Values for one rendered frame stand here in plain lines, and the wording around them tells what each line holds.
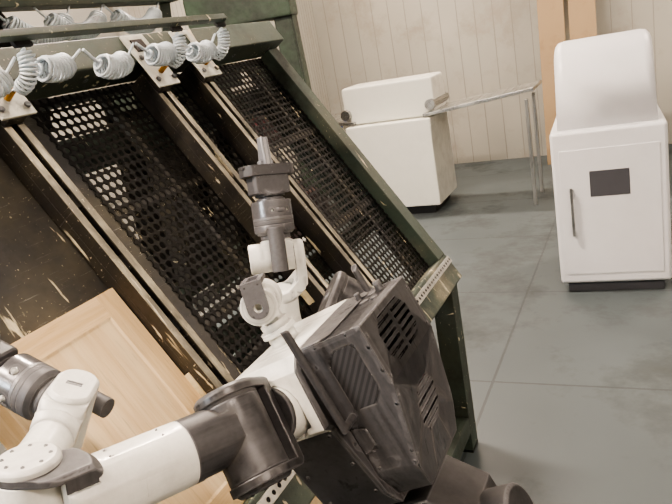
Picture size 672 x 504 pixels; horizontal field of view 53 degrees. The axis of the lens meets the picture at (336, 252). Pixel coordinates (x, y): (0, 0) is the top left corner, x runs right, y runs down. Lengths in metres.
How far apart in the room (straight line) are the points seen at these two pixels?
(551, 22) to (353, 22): 2.58
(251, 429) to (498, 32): 8.13
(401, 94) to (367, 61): 2.57
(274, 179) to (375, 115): 5.54
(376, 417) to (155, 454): 0.33
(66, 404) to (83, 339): 0.49
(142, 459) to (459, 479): 0.55
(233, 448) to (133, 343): 0.69
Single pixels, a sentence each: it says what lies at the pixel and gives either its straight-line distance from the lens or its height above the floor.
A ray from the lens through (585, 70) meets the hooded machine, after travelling 4.47.
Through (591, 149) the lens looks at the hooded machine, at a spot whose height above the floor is 0.94.
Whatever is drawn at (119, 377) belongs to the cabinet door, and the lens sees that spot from 1.55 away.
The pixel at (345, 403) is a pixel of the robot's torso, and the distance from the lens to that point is 1.06.
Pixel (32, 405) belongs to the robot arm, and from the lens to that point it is 1.17.
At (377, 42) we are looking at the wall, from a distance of 9.29.
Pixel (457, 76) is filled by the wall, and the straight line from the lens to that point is 9.02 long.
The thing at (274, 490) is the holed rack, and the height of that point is 0.89.
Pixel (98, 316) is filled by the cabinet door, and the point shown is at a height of 1.33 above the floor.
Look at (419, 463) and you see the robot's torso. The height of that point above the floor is 1.19.
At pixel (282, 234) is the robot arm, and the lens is 1.41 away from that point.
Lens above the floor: 1.81
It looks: 17 degrees down
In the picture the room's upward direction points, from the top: 11 degrees counter-clockwise
